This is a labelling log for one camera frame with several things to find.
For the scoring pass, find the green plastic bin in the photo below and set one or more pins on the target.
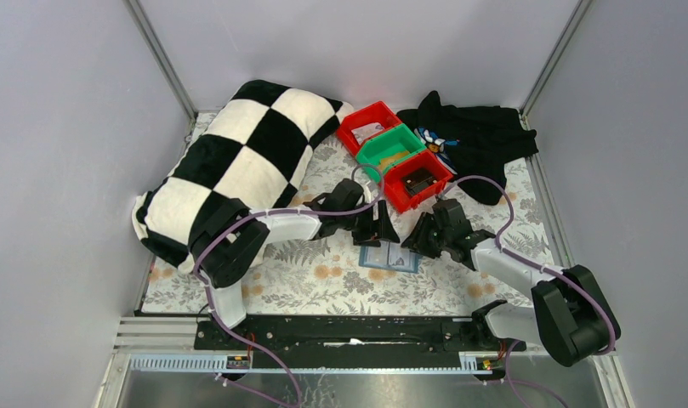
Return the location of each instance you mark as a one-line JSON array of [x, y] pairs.
[[386, 144]]

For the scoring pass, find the perforated metal rail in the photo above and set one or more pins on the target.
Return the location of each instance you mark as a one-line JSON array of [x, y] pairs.
[[361, 362]]

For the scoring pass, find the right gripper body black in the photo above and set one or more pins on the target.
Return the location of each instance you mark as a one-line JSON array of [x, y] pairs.
[[425, 237]]

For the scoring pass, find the blue card holder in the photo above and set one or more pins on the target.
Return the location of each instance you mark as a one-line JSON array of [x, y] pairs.
[[376, 258]]

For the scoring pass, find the black cloth garment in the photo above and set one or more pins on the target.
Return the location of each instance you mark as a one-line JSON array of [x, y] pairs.
[[490, 137]]

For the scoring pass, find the small colourful toy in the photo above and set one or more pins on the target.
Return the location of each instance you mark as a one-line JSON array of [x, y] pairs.
[[434, 142]]

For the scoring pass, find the floral patterned table mat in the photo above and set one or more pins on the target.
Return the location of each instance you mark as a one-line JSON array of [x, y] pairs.
[[325, 278]]

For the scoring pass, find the far red plastic bin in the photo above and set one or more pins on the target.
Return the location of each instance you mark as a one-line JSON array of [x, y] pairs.
[[360, 126]]

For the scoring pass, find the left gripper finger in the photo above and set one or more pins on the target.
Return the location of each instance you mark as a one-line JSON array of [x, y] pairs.
[[365, 232], [385, 230]]

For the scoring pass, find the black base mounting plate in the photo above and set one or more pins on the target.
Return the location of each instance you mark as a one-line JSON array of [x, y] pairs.
[[280, 337]]

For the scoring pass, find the black object in bin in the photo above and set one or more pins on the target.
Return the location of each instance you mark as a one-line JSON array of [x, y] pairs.
[[418, 181]]

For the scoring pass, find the yellow item in green bin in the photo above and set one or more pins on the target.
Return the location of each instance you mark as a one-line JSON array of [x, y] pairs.
[[390, 161]]

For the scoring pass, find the black white checkered pillow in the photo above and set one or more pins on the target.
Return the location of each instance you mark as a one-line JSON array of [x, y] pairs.
[[256, 149]]

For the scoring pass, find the near red plastic bin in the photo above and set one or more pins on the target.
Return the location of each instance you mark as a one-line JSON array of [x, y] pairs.
[[394, 188]]

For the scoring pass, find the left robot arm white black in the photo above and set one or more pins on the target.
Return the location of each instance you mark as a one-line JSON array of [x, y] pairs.
[[225, 246]]

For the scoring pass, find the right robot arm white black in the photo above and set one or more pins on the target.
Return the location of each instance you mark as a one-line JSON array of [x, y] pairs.
[[569, 315]]

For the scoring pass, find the silver VIP card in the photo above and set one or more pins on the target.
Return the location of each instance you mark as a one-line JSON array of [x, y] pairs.
[[399, 257]]

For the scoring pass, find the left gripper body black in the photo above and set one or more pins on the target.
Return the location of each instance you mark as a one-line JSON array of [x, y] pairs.
[[369, 226]]

